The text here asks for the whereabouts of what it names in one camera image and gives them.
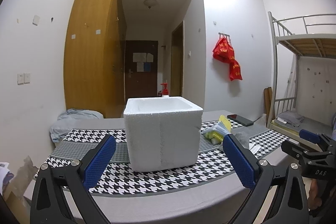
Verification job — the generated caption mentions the white wall switches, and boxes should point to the white wall switches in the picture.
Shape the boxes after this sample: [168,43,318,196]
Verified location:
[17,73,31,85]

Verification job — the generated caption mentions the grey towel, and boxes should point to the grey towel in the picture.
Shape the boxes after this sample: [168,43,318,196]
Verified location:
[223,131,249,149]

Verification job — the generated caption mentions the grey folded clothes on bed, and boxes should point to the grey folded clothes on bed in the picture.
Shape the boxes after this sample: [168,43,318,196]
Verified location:
[277,110,304,127]

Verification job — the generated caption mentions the red hanging bags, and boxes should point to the red hanging bags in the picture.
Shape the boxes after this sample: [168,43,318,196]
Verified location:
[213,35,243,81]

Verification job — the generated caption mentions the white red pump bottle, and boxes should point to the white red pump bottle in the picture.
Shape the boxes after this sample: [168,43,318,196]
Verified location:
[161,83,169,97]

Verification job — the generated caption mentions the white styrofoam box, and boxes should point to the white styrofoam box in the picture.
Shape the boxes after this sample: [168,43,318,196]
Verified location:
[123,97,203,172]

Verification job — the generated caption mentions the person's right hand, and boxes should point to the person's right hand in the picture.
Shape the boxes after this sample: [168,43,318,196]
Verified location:
[307,179,327,210]

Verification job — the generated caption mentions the blue face mask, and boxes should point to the blue face mask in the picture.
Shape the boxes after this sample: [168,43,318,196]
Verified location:
[203,122,231,141]

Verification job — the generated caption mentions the metal bunk bed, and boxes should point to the metal bunk bed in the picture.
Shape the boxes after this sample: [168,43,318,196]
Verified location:
[266,12,335,141]

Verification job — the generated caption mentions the ceiling lamp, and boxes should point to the ceiling lamp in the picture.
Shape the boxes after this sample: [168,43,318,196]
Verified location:
[143,0,158,9]

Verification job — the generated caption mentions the houndstooth table runner cloth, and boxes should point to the houndstooth table runner cloth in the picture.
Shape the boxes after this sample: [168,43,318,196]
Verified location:
[43,118,289,197]

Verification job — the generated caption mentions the wooden wardrobe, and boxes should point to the wooden wardrobe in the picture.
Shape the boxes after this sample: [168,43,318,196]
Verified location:
[63,0,126,118]

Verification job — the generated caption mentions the light blue crumpled cloth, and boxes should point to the light blue crumpled cloth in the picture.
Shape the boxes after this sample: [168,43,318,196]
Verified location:
[49,109,104,144]

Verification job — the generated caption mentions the white towel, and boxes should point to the white towel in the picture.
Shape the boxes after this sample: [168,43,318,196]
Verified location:
[249,142,261,155]

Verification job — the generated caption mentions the dark brown entry door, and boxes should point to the dark brown entry door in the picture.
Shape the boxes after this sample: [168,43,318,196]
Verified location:
[125,40,158,99]

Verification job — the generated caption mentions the wooden boards against wall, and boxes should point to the wooden boards against wall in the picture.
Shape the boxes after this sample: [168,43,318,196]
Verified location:
[264,87,272,122]

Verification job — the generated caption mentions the black smartphone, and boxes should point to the black smartphone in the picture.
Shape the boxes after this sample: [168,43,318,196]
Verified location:
[227,114,254,127]

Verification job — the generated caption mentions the yellow foam net sleeve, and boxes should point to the yellow foam net sleeve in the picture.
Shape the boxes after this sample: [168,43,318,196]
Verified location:
[203,115,232,145]

